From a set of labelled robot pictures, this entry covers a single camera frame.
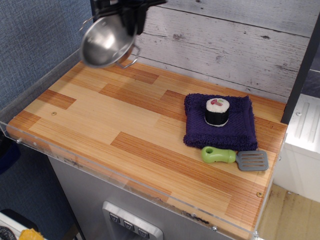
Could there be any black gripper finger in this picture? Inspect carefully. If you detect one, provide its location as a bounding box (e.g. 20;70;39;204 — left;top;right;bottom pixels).
136;5;148;35
120;7;137;35

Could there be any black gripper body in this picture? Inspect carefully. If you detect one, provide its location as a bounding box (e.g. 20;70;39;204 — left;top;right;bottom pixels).
93;0;167;18

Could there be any small stainless steel pot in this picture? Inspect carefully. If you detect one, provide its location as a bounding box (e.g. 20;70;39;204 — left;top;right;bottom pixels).
79;15;141;69

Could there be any purple cloth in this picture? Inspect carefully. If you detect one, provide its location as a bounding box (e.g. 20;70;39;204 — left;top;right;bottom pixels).
183;93;258;151

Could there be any toy sushi roll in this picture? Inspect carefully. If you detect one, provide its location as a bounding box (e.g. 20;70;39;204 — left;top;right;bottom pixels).
204;98;230;127

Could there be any grey toy fridge cabinet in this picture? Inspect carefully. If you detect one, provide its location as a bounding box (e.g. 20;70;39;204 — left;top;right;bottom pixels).
49;157;228;240

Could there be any silver dispenser button panel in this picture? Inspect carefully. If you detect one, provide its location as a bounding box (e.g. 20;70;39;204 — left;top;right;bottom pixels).
102;201;164;240

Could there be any yellow object at corner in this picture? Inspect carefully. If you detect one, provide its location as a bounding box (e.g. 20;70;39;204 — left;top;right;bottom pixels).
18;228;45;240

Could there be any clear acrylic front guard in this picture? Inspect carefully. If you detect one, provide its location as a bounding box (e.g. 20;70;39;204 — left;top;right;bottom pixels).
1;117;287;240

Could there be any dark grey right post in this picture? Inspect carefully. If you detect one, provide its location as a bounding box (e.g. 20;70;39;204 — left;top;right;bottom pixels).
280;15;320;124

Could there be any green handled grey toy spatula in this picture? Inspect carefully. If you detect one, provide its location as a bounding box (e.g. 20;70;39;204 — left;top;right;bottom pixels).
201;146;269;172

